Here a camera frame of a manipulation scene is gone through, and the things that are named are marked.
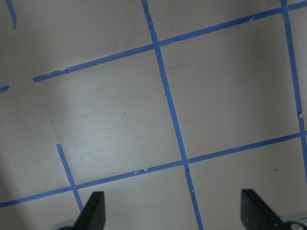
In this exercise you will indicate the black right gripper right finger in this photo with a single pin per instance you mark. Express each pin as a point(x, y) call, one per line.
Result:
point(255, 214)

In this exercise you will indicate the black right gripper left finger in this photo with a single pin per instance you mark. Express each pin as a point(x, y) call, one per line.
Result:
point(93, 215)

